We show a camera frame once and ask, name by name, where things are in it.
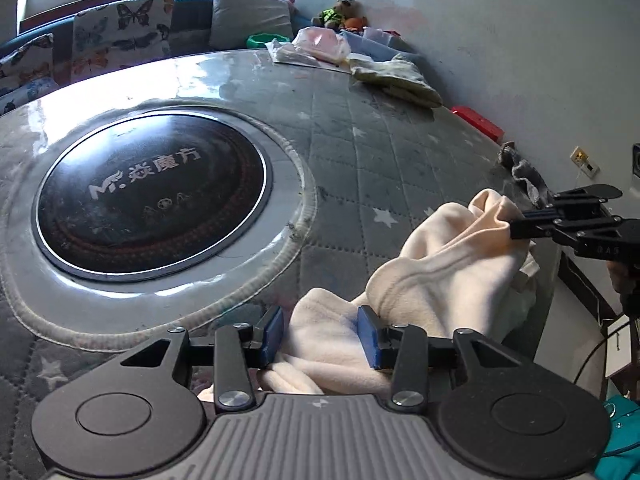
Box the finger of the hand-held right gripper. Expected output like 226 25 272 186
510 216 624 247
520 185 624 227

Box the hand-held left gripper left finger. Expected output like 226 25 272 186
120 306 286 414

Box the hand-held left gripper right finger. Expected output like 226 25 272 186
357 305 532 415

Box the cream fleece garment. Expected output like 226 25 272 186
199 188 541 403

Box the person's right hand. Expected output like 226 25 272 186
607 260 640 302

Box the grey cloth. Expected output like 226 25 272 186
497 142 557 209

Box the clear round plastic mat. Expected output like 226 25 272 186
0 104 319 352

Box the red box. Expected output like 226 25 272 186
450 105 505 143

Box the grey quilted star table cover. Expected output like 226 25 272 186
0 49 568 480

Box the round black induction cooktop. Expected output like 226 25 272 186
31 108 273 282

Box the pale yellow folded cloth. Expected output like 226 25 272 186
349 53 444 109

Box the blue plastic storage box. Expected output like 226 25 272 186
339 27 422 63

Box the pink plastic bag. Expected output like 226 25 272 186
291 26 352 64

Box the white plastic bag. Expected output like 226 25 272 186
265 40 321 67

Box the brown teddy bear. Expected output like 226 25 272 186
312 0 369 31

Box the green bowl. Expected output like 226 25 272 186
245 32 291 49

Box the grey cushion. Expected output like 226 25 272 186
208 0 296 52

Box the large butterfly print cushion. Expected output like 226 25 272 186
71 0 175 87

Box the blue sofa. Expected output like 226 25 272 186
0 0 301 111

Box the small butterfly print cushion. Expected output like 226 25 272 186
0 33 55 116

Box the white wall socket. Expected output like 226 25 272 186
570 146 601 179

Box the black cable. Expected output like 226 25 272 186
570 309 640 387

